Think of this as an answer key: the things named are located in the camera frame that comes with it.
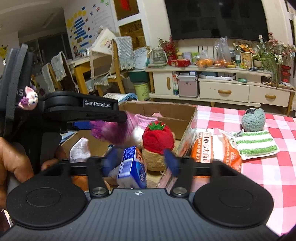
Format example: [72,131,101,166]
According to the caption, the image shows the purple pink knitted hat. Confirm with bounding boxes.
[90,112,137,145]

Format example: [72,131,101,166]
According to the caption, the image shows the strawberry hat plush toy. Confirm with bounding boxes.
[142,121,175,172]

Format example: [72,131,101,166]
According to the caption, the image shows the white sock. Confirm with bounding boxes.
[69,138,91,163]

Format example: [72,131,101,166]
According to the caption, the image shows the green white striped cloth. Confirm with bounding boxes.
[233,130,280,160]

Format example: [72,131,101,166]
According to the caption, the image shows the person's left hand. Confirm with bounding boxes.
[0,137,34,209]

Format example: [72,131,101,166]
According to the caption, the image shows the pink cat charm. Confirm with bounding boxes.
[18,86,39,110]

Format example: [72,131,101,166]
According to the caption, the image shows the orange tissue paper pack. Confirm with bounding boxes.
[190,128,242,172]

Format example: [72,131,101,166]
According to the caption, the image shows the cardboard milk carton box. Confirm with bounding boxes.
[62,101,197,156]

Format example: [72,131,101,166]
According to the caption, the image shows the blue fabric bag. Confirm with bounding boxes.
[103,92,138,103]

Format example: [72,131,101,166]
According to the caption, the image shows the wooden dining table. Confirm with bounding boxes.
[67,57,91,94]

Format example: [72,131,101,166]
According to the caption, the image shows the green trash bin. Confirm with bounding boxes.
[133,82,151,101]

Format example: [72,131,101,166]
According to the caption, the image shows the pink storage box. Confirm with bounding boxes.
[178,75,199,97]

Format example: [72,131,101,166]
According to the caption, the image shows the cream tv cabinet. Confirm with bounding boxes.
[145,66,295,115]

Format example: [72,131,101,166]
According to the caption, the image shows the grey-green crochet heart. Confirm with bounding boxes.
[241,108,265,132]

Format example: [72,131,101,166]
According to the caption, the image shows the red gift box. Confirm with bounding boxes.
[168,59,191,68]

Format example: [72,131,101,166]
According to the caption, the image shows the red white checkered tablecloth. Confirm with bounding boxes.
[179,105,295,235]

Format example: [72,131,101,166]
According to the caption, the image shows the bag of oranges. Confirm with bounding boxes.
[196,58,214,68]

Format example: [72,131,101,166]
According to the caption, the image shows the wooden chair with lace cover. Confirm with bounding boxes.
[89,27,134,96]

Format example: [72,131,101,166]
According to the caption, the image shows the red berry branch decoration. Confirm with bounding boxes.
[159,36,177,60]

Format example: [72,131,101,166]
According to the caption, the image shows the clear plastic bag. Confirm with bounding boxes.
[214,36,231,67]

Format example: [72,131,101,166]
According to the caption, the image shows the framed picture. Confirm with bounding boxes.
[240,52,253,69]

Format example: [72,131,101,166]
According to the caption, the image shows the red lantern vase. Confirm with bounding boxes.
[281,65,291,83]

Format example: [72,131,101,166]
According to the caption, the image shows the red chinese knot decoration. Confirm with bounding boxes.
[120,0,131,11]

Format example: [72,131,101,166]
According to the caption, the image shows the black flat television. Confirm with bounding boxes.
[165,0,268,41]

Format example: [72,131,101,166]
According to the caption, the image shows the potted flower plant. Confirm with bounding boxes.
[252,32,295,86]

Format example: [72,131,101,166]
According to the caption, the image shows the colourful wall poster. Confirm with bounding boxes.
[63,0,115,59]

